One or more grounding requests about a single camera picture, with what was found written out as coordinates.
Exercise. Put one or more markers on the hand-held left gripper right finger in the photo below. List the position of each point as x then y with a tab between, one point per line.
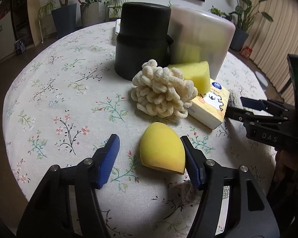
192	168

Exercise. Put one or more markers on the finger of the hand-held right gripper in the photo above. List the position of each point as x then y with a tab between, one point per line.
238	115
250	103

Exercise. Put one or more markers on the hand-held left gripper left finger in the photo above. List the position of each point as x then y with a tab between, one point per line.
109	161

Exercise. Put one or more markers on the cream knitted pad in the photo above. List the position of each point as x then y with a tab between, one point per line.
186	193
234	98

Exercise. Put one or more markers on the yellow tissue pack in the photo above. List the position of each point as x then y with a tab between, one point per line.
212	104

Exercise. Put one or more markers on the yellow egg-shaped makeup sponge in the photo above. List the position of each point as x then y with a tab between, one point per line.
161	151

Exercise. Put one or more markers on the yellow sponge block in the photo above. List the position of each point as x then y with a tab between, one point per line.
196	75

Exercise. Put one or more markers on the cream chenille loop scrubber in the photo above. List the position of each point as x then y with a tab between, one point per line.
161	91

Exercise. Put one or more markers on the white plastic tray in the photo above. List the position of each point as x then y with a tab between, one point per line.
117	27

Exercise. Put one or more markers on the person's right hand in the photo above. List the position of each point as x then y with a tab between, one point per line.
286	164

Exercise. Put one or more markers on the red gift box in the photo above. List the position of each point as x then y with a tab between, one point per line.
247	52

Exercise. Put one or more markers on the large-leaf plant in dark pot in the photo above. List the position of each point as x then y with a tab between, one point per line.
239	37

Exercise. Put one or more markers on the beige curtain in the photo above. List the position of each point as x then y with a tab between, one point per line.
275	29

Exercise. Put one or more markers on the translucent plastic storage box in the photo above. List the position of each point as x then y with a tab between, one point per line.
203	37

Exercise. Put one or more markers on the floral tablecloth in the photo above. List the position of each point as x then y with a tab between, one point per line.
64	91

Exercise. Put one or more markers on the small-leaf trailing plant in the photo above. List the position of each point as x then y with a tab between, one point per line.
217	12

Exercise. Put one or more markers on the black cylindrical container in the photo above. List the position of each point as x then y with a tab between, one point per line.
141	37

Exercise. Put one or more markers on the small blue bag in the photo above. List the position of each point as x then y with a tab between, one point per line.
19	47

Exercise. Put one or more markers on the plant in white ribbed pot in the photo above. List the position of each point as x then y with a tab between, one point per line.
89	13

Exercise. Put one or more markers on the tall plant in dark pot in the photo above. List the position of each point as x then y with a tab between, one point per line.
64	17

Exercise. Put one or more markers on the trailing pothos plant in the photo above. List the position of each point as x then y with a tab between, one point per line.
116	0

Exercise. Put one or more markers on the thin spider plant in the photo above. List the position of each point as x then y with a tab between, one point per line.
43	12

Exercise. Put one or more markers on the white wall cabinet unit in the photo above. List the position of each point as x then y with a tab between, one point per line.
2	22

